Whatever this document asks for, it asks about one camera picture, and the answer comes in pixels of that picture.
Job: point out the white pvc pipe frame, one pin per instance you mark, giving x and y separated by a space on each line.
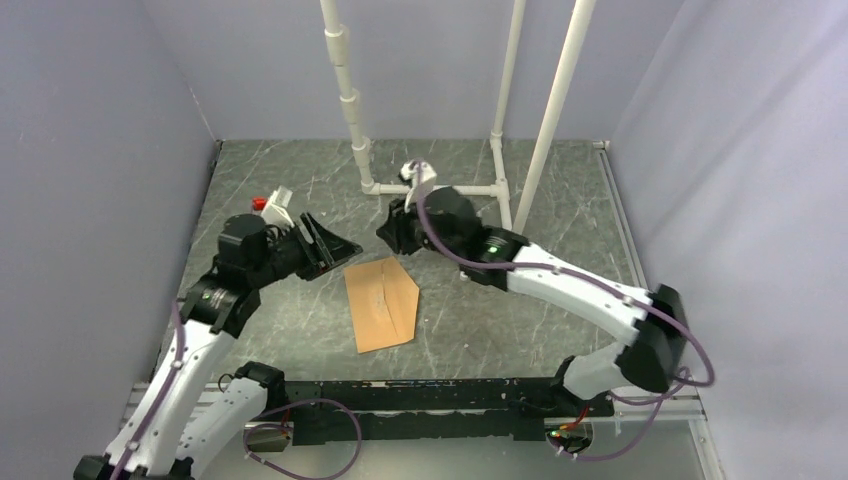
337 41

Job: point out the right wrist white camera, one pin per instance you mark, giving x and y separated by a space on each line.
420 177

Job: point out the aluminium frame rail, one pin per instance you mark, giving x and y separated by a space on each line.
689 339

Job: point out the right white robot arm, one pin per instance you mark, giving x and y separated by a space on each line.
648 343

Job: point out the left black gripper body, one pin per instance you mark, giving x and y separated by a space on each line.
302 255

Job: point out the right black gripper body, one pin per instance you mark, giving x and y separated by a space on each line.
408 228

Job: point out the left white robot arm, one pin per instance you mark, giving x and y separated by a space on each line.
163 439

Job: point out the wrist white camera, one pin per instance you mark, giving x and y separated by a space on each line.
420 177
273 208

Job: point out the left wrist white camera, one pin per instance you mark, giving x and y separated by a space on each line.
273 208

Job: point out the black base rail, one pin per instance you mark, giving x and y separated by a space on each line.
521 408

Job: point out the brown paper envelope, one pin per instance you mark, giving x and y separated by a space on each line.
383 301

